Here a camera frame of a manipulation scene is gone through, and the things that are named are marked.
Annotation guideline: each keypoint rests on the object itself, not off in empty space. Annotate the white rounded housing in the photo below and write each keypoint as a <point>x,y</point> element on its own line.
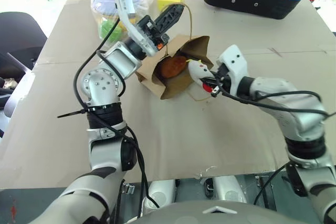
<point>229,188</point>
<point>161,192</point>

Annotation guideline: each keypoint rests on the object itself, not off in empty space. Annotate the green toy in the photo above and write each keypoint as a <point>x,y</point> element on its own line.
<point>110,31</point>

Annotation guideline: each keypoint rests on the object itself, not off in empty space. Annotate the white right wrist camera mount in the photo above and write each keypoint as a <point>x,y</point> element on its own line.
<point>235,58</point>

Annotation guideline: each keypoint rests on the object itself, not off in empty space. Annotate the brown cardboard sheet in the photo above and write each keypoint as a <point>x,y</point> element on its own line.
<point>183,134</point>

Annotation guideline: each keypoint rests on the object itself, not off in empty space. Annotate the black chair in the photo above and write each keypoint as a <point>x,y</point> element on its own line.
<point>18,32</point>

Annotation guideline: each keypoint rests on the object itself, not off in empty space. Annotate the metal latch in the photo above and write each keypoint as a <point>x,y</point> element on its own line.
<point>262,181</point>
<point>128,187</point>

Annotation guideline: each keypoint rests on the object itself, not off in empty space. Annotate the clear plastic bag of toys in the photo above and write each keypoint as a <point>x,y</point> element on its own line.
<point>105,3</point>

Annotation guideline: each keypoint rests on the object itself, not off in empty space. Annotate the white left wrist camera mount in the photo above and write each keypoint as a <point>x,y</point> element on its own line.
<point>125,1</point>

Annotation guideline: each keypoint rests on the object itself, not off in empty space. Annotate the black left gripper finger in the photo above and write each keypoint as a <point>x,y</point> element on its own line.
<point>173,23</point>
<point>168,12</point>

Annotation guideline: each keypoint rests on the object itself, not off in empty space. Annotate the grey robot torso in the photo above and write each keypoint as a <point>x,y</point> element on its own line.
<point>204,212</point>

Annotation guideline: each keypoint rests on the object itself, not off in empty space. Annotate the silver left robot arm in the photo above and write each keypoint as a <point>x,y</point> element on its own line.
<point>102,85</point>

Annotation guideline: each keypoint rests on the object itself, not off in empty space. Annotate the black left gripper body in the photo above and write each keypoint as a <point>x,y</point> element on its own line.
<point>150,30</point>

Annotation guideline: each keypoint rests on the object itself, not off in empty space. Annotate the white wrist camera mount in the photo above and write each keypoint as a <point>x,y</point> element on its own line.
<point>235,58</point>
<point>125,1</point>

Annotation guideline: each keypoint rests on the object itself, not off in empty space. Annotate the brown bread roll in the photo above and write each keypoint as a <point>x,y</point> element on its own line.
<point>172,67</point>

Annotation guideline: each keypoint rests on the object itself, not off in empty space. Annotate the brown paper bag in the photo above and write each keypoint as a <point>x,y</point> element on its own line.
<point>178,85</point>

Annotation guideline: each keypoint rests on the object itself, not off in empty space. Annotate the black zip tie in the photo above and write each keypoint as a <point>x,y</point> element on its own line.
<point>71,114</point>

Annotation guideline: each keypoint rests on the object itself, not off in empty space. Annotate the white chicken plush toy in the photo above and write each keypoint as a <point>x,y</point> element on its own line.
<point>197,70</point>

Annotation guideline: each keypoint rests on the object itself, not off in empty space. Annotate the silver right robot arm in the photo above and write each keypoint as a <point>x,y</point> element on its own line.
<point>296,119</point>

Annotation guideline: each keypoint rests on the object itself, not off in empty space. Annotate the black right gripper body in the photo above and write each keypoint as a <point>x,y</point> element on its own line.
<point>224,73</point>

